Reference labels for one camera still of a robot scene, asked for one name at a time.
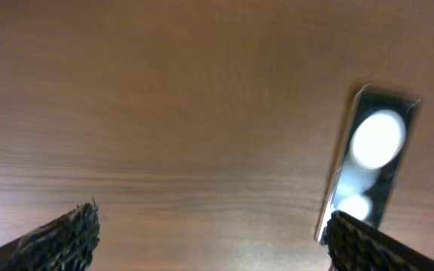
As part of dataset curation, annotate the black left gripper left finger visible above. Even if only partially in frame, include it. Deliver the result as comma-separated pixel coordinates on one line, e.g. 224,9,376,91
0,202,100,271

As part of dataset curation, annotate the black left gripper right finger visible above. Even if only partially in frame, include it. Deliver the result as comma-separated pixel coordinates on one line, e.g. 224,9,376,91
323,211,434,271

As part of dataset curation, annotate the black Galaxy flip phone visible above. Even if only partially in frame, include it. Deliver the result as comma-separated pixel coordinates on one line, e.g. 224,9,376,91
314,84,421,245

